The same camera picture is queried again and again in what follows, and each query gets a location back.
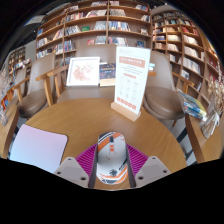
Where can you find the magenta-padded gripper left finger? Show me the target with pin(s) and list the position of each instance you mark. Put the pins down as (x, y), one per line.
(70, 168)

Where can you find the curved wooden bookshelf with books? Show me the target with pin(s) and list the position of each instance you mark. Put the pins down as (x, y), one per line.
(186, 43)

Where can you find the white ceiling air unit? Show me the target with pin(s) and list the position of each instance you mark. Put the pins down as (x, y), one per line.
(34, 20)

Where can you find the stack of colourful books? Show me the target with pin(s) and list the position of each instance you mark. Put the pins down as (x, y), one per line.
(193, 106)

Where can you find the small distant wooden bookshelf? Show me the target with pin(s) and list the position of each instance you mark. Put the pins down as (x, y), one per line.
(18, 61)

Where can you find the white framed floral picture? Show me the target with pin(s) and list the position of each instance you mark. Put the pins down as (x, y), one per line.
(82, 71)

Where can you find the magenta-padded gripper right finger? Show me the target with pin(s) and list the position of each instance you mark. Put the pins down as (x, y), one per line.
(153, 168)

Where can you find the light blue book stack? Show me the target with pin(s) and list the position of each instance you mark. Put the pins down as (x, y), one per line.
(151, 67)

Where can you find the pink blue gradient mouse pad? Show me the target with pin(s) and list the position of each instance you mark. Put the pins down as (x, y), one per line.
(38, 146)

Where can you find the tall wooden bookshelf with books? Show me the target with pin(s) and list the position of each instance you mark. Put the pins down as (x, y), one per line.
(93, 26)

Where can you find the dark blue book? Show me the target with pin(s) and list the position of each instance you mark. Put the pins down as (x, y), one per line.
(107, 75)

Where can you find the white sign on wooden base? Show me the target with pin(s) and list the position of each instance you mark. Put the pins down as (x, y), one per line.
(131, 80)

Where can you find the white orange patterned computer mouse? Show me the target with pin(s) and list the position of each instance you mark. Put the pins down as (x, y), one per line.
(111, 156)

